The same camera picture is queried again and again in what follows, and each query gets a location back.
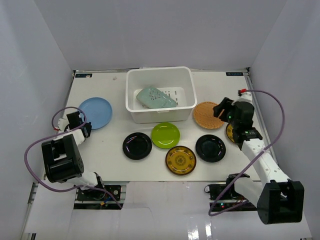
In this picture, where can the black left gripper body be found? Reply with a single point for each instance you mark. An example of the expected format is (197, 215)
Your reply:
(83, 126)

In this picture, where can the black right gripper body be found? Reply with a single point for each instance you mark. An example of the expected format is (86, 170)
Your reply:
(231, 119)

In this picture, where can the yellow patterned plate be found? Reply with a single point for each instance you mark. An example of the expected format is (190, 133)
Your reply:
(180, 160)
(229, 132)

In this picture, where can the woven wicker round plate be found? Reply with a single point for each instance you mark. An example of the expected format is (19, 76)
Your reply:
(203, 115)

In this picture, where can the light blue round plate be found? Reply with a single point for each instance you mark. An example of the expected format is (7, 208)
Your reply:
(98, 111)

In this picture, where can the lime green round plate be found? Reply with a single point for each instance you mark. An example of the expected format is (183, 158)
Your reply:
(165, 135)

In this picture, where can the black round plate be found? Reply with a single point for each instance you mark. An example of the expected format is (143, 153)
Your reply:
(210, 148)
(137, 146)

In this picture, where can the yellow patterned plate front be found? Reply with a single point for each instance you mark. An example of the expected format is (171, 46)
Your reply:
(180, 160)

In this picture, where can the pale green rectangular dish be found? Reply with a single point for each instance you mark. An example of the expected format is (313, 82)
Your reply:
(153, 98)

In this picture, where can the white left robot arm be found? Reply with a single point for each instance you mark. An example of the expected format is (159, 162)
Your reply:
(62, 159)

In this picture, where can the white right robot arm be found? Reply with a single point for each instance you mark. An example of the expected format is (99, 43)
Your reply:
(277, 198)

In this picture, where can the white plastic bin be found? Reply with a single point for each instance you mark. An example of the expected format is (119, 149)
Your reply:
(176, 82)

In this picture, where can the blue label sticker right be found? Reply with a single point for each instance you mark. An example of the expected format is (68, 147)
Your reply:
(234, 74)

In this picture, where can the blue label sticker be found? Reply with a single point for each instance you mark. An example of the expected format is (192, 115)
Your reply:
(83, 75)
(234, 74)

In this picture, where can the blue label sticker left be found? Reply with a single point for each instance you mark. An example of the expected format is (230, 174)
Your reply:
(83, 75)

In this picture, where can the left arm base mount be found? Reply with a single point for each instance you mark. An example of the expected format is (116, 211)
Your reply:
(99, 200)

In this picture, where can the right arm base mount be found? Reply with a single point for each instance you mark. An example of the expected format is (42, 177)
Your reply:
(229, 199)

